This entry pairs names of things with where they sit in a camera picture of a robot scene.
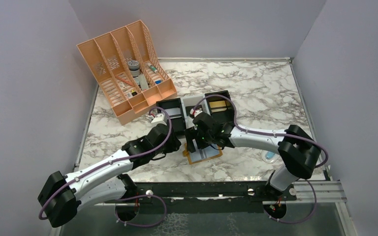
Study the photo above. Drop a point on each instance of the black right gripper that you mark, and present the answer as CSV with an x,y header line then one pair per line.
x,y
193,143

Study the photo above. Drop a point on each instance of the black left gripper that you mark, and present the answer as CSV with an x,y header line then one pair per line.
x,y
174,122

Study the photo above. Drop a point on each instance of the light blue card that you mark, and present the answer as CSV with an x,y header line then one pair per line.
x,y
203,155

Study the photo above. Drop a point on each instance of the tan leather card holder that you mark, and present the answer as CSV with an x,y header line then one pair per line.
x,y
186,151

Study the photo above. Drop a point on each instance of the white silver card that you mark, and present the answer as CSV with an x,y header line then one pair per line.
x,y
174,112

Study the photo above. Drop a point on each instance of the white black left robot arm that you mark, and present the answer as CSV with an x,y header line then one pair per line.
x,y
62,196

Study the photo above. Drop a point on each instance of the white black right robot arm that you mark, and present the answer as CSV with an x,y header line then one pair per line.
x,y
298,151

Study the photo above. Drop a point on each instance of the gold credit card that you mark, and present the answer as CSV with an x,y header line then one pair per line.
x,y
218,106

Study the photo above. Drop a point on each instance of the black right tray bin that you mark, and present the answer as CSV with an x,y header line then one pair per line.
x,y
222,117

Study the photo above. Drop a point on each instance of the black tray bin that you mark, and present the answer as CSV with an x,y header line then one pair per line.
x,y
222,117
178,124

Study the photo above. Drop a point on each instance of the black left tray bin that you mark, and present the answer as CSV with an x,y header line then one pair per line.
x,y
178,124

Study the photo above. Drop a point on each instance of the clear blue packaged item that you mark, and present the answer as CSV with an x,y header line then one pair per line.
x,y
269,157

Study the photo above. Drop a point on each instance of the grey round jar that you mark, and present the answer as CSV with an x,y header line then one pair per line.
x,y
134,67

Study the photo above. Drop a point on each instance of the peach plastic desk organizer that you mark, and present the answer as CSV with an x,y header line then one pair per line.
x,y
107,56

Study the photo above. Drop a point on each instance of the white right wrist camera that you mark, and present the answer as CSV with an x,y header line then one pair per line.
x,y
193,113

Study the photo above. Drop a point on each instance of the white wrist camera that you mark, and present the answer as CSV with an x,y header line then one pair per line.
x,y
193,113
159,118

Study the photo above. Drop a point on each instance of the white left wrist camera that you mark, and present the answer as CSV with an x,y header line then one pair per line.
x,y
159,118

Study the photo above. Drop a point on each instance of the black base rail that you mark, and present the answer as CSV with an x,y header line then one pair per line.
x,y
200,197

